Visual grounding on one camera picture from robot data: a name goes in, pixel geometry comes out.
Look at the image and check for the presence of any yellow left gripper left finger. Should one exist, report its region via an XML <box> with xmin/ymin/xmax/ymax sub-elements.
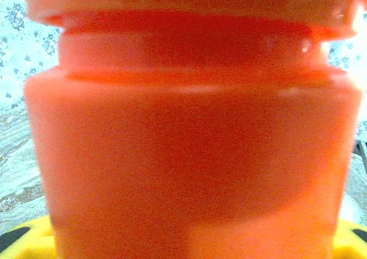
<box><xmin>0</xmin><ymin>214</ymin><xmax>57</xmax><ymax>259</ymax></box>

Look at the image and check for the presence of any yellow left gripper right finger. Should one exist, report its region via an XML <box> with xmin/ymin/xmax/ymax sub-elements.
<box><xmin>334</xmin><ymin>220</ymin><xmax>367</xmax><ymax>259</ymax></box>

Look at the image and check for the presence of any orange plastic cup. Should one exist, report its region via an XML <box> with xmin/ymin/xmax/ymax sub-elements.
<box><xmin>23</xmin><ymin>26</ymin><xmax>361</xmax><ymax>259</ymax></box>

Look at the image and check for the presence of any orange pill bottle cap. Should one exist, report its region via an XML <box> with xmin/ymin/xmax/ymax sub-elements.
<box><xmin>13</xmin><ymin>0</ymin><xmax>362</xmax><ymax>41</ymax></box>

